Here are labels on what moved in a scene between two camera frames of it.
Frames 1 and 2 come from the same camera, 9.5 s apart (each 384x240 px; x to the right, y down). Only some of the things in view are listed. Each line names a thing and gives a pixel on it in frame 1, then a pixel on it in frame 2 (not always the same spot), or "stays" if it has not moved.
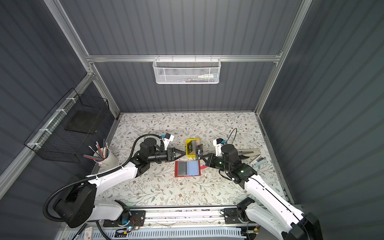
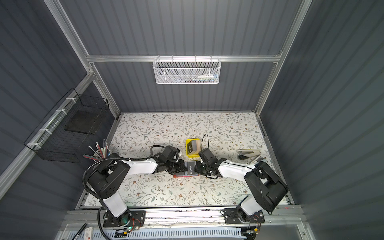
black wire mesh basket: x=65 y=134 stays
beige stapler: x=249 y=152 stays
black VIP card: x=199 y=152 → x=190 y=168
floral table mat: x=193 y=158 stays
